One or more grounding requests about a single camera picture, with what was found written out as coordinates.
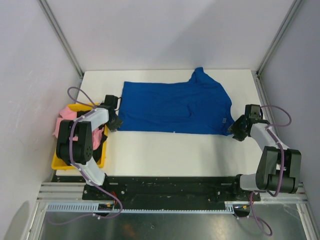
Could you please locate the grey slotted cable duct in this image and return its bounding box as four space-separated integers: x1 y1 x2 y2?
44 201 236 216

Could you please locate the yellow plastic bin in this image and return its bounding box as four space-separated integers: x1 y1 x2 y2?
51 103 109 171

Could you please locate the pink t shirt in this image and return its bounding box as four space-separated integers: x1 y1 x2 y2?
52 106 104 151

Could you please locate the aluminium frame post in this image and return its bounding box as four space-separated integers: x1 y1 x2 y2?
255 0 306 76
36 0 84 76

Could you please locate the left aluminium frame post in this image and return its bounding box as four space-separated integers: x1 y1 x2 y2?
36 0 84 76

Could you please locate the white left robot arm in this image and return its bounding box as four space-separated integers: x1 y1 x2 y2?
55 95 123 200

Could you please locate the black t shirt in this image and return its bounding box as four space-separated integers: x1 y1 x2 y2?
72 108 109 165

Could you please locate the blue t shirt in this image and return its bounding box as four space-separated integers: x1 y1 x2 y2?
118 67 235 136

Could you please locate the right aluminium frame post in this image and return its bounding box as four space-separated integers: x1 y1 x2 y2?
255 0 306 76

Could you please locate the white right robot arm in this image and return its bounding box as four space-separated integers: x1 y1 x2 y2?
228 104 302 201

